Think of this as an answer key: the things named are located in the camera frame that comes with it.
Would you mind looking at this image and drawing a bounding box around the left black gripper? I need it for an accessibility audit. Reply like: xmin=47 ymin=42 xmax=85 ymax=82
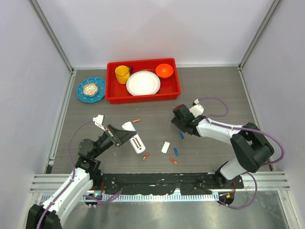
xmin=92 ymin=124 xmax=136 ymax=158

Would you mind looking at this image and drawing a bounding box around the white remote control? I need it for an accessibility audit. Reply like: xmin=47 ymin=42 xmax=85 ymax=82
xmin=122 ymin=122 xmax=146 ymax=154

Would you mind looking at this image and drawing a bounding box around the white battery cover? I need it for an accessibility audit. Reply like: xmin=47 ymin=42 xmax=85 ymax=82
xmin=161 ymin=141 xmax=170 ymax=153

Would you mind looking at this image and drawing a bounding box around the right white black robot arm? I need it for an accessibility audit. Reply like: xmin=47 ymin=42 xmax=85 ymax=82
xmin=171 ymin=104 xmax=275 ymax=188

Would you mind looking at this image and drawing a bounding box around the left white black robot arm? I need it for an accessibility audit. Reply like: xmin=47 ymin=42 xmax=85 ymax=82
xmin=25 ymin=125 xmax=137 ymax=229

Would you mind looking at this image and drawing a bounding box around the red battery bottom right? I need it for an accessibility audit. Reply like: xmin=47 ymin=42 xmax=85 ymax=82
xmin=169 ymin=158 xmax=178 ymax=165

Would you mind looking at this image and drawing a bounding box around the red plastic tray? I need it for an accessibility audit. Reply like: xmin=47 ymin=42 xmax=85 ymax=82
xmin=105 ymin=58 xmax=181 ymax=104

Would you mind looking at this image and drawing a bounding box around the orange bowl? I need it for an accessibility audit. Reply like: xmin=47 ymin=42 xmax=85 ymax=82
xmin=155 ymin=63 xmax=173 ymax=79

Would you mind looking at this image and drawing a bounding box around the white paper plate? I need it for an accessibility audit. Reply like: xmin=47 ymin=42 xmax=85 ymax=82
xmin=126 ymin=71 xmax=161 ymax=96

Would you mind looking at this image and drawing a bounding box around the small patterned bowl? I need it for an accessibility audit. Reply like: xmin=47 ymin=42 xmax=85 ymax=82
xmin=82 ymin=83 xmax=99 ymax=97

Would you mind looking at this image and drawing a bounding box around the blue dotted plate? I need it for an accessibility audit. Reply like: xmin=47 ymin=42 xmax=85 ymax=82
xmin=76 ymin=77 xmax=106 ymax=104

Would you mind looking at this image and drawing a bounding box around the yellow mug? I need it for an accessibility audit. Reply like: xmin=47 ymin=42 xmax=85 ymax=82
xmin=115 ymin=65 xmax=133 ymax=84

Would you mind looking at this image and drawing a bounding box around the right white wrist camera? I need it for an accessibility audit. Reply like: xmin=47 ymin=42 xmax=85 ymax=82
xmin=189 ymin=99 xmax=204 ymax=118

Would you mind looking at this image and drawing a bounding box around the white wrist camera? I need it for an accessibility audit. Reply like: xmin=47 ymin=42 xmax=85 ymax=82
xmin=189 ymin=99 xmax=204 ymax=118
xmin=92 ymin=114 xmax=105 ymax=131

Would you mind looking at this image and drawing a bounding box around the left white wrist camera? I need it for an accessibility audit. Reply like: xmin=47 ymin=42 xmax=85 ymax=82
xmin=92 ymin=114 xmax=105 ymax=131

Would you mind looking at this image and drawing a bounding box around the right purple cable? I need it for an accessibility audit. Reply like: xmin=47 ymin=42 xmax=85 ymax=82
xmin=197 ymin=96 xmax=285 ymax=211

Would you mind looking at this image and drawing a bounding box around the purple cable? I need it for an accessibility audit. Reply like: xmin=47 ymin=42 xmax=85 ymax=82
xmin=34 ymin=120 xmax=122 ymax=229
xmin=197 ymin=96 xmax=285 ymax=211

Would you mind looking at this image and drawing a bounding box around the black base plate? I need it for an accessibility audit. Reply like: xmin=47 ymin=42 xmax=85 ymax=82
xmin=93 ymin=173 xmax=244 ymax=196

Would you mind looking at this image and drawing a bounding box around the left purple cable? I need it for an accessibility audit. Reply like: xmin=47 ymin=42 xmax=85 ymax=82
xmin=34 ymin=120 xmax=122 ymax=229

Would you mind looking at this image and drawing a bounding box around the slotted cable duct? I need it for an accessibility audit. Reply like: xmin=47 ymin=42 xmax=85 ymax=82
xmin=41 ymin=193 xmax=220 ymax=202

